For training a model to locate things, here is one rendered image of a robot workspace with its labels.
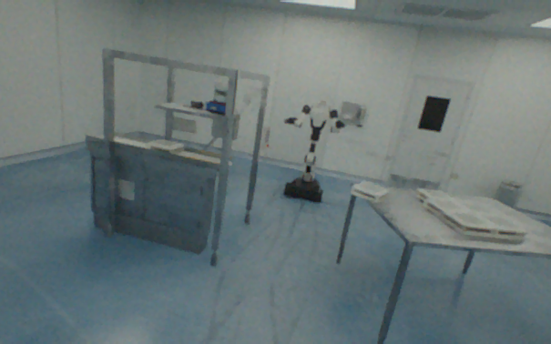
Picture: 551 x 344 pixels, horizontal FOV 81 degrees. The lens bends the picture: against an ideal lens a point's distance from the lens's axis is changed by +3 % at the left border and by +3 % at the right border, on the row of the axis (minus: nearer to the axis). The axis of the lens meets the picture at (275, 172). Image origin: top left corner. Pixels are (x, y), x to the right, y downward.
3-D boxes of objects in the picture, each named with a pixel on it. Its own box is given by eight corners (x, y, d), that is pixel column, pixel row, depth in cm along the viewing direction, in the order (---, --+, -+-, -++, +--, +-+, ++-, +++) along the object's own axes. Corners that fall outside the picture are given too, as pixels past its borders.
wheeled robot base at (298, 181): (292, 183, 545) (295, 165, 535) (321, 189, 536) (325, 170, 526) (285, 194, 484) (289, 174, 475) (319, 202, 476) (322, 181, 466)
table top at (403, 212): (491, 201, 325) (492, 197, 324) (617, 265, 220) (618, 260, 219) (350, 186, 304) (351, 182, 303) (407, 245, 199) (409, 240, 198)
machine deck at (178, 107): (239, 118, 285) (240, 114, 284) (224, 122, 250) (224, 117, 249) (178, 106, 297) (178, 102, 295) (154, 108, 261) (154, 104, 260)
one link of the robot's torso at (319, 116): (307, 126, 500) (311, 103, 490) (328, 129, 494) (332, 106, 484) (304, 128, 472) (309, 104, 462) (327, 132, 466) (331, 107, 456)
